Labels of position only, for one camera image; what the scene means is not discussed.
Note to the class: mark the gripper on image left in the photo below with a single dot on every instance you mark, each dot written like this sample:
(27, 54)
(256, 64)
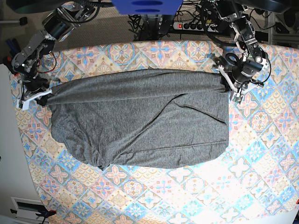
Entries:
(33, 88)

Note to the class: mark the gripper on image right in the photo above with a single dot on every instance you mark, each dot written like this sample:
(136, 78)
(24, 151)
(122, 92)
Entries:
(238, 73)

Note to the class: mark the grey t-shirt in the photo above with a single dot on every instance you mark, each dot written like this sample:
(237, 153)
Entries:
(151, 118)

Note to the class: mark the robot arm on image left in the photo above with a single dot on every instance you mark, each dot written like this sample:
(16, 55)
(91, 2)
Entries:
(56, 27)

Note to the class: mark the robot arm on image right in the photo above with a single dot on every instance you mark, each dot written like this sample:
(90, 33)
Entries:
(243, 30)

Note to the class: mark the red black clamp left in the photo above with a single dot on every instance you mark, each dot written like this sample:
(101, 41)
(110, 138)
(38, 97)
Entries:
(7, 61)

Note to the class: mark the white power strip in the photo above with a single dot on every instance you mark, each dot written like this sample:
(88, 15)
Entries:
(194, 26)

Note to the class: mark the patterned tablecloth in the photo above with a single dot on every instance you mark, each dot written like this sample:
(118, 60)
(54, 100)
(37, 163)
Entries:
(257, 176)

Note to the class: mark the white vent panel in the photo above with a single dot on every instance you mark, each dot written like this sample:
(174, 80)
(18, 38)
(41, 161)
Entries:
(26, 209)

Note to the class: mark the black orange clamp bottom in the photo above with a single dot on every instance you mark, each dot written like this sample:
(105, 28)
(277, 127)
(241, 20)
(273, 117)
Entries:
(45, 213)

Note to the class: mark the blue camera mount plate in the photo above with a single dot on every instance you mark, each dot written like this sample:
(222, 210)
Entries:
(167, 7)

